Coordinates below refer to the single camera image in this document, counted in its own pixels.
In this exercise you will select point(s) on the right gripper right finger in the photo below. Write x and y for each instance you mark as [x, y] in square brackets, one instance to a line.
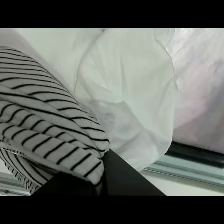
[126, 178]

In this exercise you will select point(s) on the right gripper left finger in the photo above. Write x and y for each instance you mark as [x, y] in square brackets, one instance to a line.
[71, 186]

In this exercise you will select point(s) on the black and white striped shirt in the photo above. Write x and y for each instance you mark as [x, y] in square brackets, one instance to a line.
[43, 123]

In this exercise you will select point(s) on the white garment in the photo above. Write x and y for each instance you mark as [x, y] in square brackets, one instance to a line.
[133, 86]

